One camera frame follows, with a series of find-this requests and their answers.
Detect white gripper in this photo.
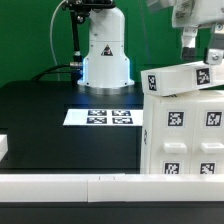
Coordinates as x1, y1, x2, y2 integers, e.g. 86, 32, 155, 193
146, 0, 224, 65

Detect white tag base sheet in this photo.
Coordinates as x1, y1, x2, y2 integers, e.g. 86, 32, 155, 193
63, 109, 143, 126

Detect white door panel with knob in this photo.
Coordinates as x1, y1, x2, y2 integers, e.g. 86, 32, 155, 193
190, 101, 224, 175

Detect white front fence bar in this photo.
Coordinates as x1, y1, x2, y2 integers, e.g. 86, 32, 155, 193
0, 174, 224, 202

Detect white block with two tags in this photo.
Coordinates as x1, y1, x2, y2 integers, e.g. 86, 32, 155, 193
141, 61, 224, 96

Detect white left fence bar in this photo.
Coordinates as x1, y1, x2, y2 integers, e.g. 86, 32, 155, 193
0, 134, 8, 161

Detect white cabinet body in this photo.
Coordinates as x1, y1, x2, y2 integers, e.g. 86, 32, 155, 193
140, 90, 224, 175

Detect white fence bar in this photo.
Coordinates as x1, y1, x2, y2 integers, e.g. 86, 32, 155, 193
0, 134, 8, 161
0, 174, 224, 202

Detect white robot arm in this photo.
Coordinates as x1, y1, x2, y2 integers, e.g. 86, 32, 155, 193
63, 0, 224, 96

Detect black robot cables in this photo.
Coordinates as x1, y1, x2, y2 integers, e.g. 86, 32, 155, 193
31, 3, 84, 82

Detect white panel with tag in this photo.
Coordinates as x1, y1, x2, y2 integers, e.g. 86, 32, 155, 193
150, 100, 195, 175

